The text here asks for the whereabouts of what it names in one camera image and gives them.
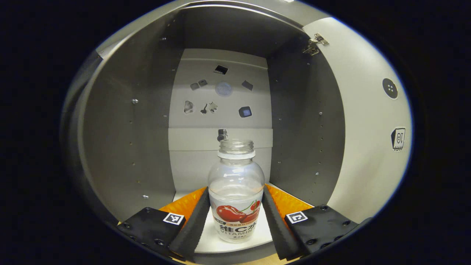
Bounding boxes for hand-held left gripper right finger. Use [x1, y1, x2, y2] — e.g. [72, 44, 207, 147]
[262, 184, 359, 261]

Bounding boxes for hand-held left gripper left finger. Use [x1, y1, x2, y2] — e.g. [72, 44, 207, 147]
[117, 186, 210, 262]

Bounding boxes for clear plastic bottle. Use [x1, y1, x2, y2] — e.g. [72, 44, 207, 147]
[208, 139, 265, 243]

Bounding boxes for white cabinet door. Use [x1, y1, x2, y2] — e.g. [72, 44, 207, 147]
[302, 17, 413, 224]

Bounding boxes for white cabinet shelf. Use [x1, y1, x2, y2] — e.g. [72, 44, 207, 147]
[172, 183, 314, 254]

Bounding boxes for grey cabinet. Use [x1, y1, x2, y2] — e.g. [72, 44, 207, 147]
[61, 0, 346, 265]

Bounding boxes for metal door hinge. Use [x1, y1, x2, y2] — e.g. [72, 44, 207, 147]
[302, 32, 330, 56]

